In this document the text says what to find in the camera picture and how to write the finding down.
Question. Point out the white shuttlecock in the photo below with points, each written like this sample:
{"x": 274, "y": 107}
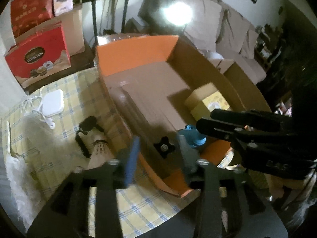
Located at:
{"x": 100, "y": 155}

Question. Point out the yellow sponge pack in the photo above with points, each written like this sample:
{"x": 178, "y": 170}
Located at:
{"x": 204, "y": 100}

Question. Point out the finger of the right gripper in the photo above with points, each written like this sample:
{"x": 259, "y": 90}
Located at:
{"x": 227, "y": 115}
{"x": 228, "y": 129}

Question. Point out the yellow checkered tablecloth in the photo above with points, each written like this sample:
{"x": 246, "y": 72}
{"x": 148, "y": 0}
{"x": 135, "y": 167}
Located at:
{"x": 90, "y": 115}

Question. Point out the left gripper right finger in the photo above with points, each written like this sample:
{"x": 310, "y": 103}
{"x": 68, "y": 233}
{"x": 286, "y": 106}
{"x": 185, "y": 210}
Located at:
{"x": 229, "y": 205}

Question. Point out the beige sofa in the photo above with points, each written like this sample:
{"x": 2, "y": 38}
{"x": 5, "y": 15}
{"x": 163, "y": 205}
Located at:
{"x": 217, "y": 31}

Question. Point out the plastic bag of items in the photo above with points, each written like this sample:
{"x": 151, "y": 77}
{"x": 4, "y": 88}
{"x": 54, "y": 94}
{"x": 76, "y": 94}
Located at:
{"x": 106, "y": 39}

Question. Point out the bright video light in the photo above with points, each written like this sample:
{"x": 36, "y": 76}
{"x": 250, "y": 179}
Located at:
{"x": 178, "y": 13}

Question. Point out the red collection gift box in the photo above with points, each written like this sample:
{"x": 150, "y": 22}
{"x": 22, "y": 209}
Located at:
{"x": 40, "y": 55}

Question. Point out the white square charger box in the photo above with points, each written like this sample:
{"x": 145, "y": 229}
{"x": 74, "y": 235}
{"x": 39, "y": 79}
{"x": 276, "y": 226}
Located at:
{"x": 52, "y": 103}

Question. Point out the red patterned gift bag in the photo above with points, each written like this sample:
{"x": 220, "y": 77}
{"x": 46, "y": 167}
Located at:
{"x": 27, "y": 14}

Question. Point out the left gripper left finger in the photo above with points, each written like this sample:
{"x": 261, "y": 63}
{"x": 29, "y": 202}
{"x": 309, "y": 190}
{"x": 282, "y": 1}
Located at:
{"x": 66, "y": 212}

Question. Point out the blue collapsible funnel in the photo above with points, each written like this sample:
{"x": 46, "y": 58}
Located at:
{"x": 192, "y": 136}

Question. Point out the orange cardboard box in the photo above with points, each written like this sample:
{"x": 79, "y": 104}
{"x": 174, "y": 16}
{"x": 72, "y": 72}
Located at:
{"x": 150, "y": 77}

